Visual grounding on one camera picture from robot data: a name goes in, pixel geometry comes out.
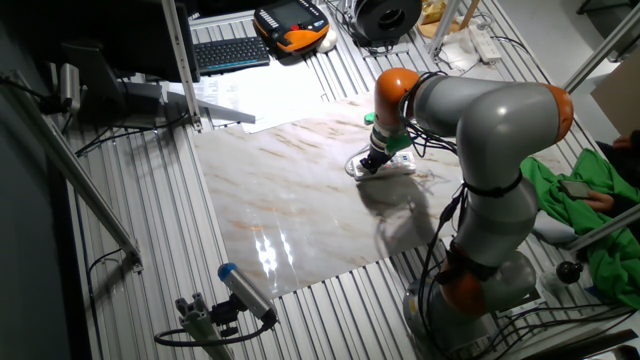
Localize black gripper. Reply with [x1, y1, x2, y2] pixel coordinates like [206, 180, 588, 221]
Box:
[358, 142, 396, 175]

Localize white power strip red lights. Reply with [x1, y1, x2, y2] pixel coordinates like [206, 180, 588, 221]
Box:
[352, 151, 417, 182]

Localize dark smartphone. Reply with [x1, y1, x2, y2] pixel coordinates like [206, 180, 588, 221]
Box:
[558, 179, 594, 200]

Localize dark sleeved seated person forearm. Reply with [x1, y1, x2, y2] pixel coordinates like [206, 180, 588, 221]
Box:
[594, 132, 640, 190]

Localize plain white power strip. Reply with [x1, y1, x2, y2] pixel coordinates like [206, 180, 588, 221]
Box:
[467, 24, 503, 65]

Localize seated person left hand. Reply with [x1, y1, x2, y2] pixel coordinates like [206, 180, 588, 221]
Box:
[582, 189, 616, 214]

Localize printed white paper sheet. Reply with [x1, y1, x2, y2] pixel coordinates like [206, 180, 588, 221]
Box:
[199, 64, 326, 116]
[239, 94, 331, 135]

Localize marble pattern table mat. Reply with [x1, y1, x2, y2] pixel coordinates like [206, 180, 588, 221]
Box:
[192, 94, 466, 300]

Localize white rounded plastic object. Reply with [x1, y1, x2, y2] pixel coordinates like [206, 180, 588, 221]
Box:
[315, 28, 339, 54]

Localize small white paper card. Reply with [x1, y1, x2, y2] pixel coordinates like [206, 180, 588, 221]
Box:
[442, 29, 481, 71]

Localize black filament spool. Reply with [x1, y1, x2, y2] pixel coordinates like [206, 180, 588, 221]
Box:
[353, 0, 424, 44]

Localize round wooden board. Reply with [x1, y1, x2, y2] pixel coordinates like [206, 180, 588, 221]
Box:
[417, 19, 447, 40]

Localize orange black teach pendant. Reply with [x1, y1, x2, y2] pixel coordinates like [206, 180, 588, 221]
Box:
[253, 0, 331, 55]

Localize black keyboard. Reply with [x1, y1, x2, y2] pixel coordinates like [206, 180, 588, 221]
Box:
[193, 35, 271, 76]

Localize wooden stick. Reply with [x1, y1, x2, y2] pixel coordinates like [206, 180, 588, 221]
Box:
[458, 0, 481, 31]

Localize white grey pad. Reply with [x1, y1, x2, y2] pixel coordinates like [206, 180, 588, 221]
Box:
[530, 209, 579, 245]

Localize aluminium profile beside monitor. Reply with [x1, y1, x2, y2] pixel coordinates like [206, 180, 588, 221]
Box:
[160, 0, 204, 132]

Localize black round knob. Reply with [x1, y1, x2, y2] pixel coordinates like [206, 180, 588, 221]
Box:
[555, 260, 585, 285]

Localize aluminium profile over cloth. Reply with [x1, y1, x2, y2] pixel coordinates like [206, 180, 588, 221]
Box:
[567, 204, 640, 251]

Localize black monitor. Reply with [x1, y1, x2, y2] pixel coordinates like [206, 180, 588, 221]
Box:
[107, 0, 201, 84]

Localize aluminium profile near cardboard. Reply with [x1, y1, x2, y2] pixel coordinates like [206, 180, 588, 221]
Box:
[562, 2, 640, 94]

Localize brown cardboard sheet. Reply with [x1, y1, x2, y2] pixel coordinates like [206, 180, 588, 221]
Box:
[590, 59, 640, 137]

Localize green cloth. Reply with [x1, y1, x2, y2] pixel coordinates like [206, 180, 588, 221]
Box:
[519, 148, 640, 309]

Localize black monitor stand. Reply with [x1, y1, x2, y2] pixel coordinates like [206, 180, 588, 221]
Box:
[59, 42, 161, 129]

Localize long diagonal aluminium profile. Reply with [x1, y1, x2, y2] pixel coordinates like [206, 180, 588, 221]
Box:
[0, 69, 144, 274]

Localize grey power strip cable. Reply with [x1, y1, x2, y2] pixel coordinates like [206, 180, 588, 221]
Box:
[343, 144, 372, 177]

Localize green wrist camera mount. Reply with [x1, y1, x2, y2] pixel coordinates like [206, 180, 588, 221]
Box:
[363, 112, 414, 155]

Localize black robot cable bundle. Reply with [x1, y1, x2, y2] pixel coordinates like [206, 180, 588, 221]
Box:
[399, 72, 469, 359]

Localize upright aluminium post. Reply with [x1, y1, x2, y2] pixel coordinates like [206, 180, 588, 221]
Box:
[427, 0, 461, 57]

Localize grey camera blue end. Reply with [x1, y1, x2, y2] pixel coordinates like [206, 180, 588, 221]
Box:
[217, 262, 279, 326]

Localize grey camera mount profile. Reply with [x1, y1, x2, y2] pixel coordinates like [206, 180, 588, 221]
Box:
[174, 292, 234, 360]

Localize black camera cable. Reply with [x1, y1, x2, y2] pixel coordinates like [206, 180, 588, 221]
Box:
[153, 319, 276, 348]

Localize small grey side camera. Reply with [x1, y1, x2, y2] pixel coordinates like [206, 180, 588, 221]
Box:
[58, 62, 82, 114]

